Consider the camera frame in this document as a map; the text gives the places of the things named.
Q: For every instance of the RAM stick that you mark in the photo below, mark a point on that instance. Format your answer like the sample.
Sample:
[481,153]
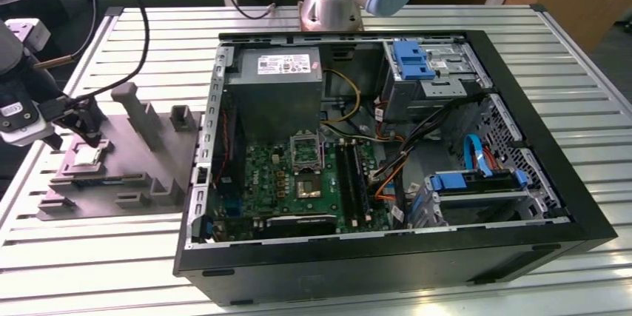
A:
[99,183]

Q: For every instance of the black PC case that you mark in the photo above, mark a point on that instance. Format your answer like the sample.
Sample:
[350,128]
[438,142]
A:
[395,268]

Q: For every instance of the grey power supply unit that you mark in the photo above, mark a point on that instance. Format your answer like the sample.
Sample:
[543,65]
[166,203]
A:
[277,97]

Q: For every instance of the blue port connector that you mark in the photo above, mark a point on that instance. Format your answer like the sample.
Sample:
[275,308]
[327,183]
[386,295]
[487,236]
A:
[207,230]

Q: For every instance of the black RAM slot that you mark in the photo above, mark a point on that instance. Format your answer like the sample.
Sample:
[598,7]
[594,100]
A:
[347,183]

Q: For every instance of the silver CPU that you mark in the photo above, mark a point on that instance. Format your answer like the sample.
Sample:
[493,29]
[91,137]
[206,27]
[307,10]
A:
[89,157]

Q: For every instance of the grey low disk bay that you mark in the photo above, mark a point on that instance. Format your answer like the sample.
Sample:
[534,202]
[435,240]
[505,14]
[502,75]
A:
[494,195]

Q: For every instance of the white camera black label face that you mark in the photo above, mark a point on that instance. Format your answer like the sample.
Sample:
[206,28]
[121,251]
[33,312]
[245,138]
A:
[21,127]

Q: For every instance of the CPU socket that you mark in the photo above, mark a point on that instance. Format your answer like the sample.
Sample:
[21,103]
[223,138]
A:
[310,187]

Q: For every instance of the grey tall disk bay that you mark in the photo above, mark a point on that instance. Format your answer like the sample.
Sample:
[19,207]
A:
[445,88]

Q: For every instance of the hard disk in blue carrier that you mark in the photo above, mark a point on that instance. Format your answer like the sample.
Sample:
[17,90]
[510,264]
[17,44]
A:
[450,183]

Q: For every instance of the blue disk carrier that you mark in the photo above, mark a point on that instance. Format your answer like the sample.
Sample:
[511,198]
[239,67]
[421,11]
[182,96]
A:
[413,58]

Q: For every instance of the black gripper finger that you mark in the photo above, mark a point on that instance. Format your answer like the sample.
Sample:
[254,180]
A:
[91,127]
[54,138]

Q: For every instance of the black graphics card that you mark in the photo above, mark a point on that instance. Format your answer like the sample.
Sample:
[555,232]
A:
[302,222]

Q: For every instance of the small grey wrist camera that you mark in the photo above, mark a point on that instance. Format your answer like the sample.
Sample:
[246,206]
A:
[35,35]

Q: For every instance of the grey parts rack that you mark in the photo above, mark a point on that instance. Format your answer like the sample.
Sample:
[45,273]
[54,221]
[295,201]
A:
[123,153]

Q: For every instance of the green motherboard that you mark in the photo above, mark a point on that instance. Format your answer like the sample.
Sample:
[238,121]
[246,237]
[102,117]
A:
[267,201]

